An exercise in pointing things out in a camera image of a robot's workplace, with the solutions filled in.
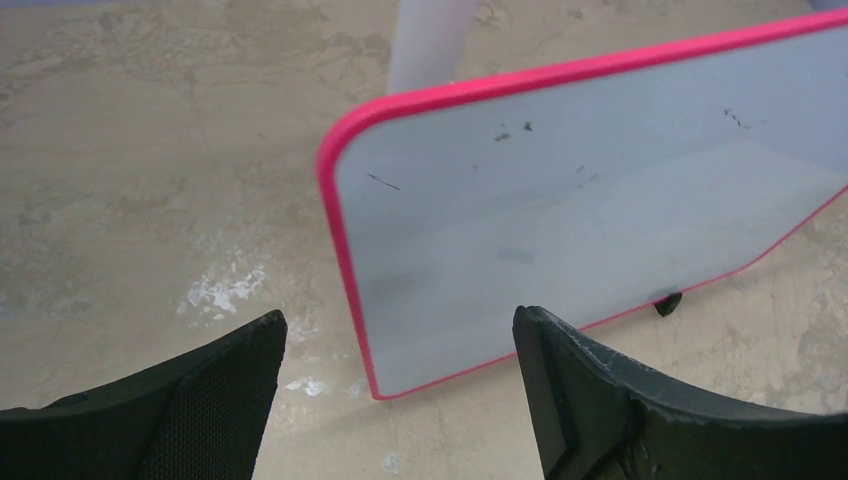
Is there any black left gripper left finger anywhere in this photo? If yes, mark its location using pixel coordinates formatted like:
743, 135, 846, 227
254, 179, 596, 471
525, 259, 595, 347
1, 310, 287, 479

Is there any black whiteboard foot left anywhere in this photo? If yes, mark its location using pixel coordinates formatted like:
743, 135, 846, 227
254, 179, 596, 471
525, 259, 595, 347
653, 292, 683, 318

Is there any pink-framed whiteboard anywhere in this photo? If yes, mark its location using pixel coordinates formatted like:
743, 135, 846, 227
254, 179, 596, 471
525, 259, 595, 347
316, 8, 847, 400

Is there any white PVC pole left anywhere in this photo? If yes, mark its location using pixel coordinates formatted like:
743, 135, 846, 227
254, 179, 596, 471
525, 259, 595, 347
387, 0, 479, 94

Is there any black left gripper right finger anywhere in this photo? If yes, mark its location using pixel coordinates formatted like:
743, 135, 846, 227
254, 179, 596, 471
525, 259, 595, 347
512, 306, 847, 479

